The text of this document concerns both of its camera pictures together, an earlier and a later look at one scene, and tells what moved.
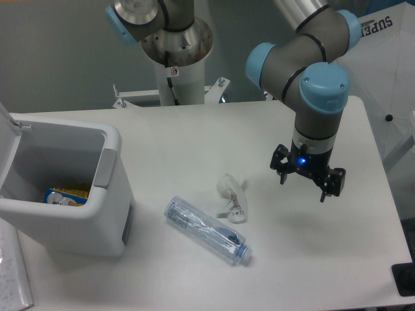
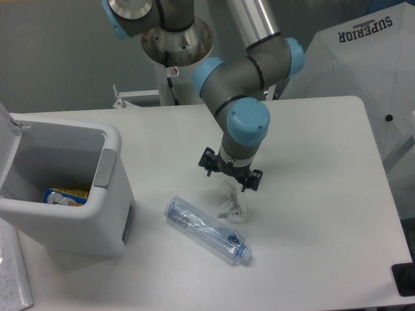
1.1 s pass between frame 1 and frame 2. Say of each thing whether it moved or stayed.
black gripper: moved
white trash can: stayed
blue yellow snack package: stayed
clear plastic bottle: stayed
